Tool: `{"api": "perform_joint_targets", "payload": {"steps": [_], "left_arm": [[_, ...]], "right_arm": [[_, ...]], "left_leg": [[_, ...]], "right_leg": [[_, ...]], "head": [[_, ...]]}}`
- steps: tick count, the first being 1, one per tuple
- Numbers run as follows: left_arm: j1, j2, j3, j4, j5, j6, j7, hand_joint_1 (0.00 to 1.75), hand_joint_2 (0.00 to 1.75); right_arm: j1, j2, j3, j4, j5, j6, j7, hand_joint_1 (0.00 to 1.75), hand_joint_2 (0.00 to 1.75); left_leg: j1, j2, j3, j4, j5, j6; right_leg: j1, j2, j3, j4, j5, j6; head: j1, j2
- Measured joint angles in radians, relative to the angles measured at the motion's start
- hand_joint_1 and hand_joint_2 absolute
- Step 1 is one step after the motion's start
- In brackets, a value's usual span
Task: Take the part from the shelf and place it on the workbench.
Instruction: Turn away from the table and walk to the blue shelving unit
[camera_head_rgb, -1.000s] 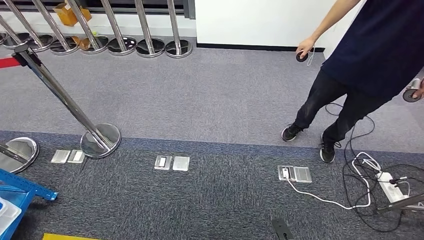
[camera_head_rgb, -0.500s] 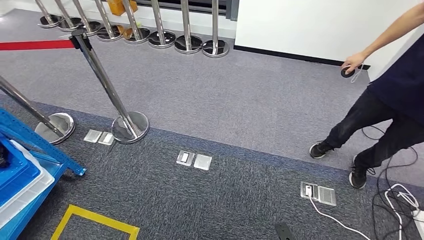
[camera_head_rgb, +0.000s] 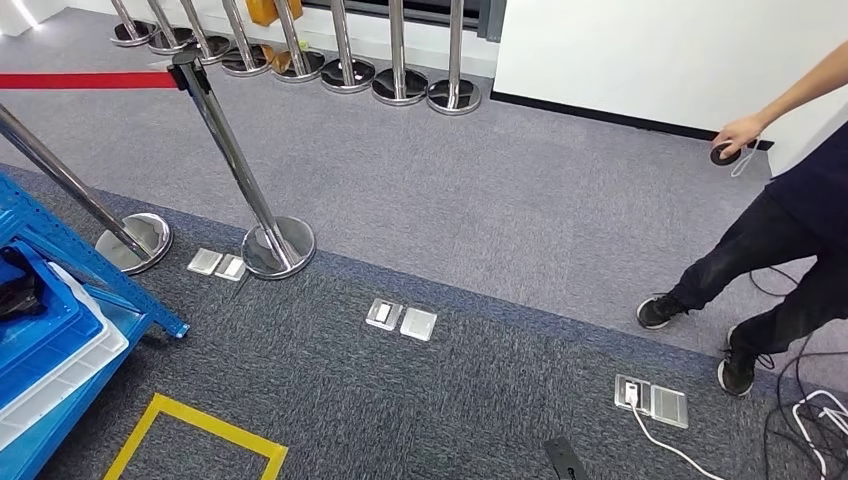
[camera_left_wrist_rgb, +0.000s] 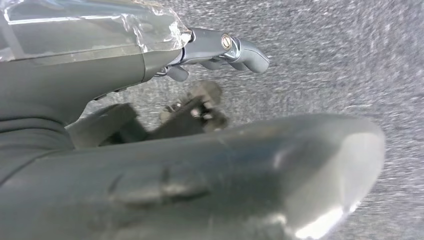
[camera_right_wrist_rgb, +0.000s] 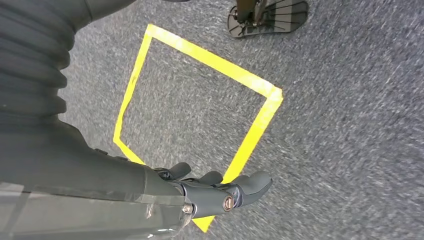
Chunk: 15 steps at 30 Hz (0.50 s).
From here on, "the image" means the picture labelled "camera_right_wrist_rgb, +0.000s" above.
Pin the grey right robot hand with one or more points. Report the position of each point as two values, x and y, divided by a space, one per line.
82 185

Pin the yellow floor tape square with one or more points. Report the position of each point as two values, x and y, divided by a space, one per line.
258 122

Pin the black robot foot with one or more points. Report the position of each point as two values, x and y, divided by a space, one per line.
285 18

